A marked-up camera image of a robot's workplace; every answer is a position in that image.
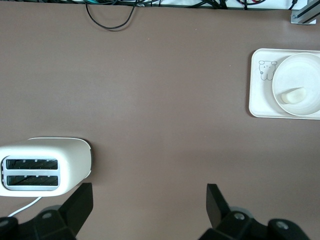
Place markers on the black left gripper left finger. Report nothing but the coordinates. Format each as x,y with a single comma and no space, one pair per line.
75,207

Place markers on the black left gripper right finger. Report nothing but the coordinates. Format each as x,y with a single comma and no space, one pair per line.
217,207

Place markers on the white steamed bun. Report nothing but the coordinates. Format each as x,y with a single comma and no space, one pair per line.
293,96

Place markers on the cream round plate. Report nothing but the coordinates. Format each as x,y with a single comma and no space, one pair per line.
295,72

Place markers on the cream two-slot toaster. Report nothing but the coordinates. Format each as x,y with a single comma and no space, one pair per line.
71,155

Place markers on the cream rabbit print tray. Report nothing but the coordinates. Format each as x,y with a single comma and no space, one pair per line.
260,100

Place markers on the aluminium profile bracket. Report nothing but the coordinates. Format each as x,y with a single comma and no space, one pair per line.
302,18

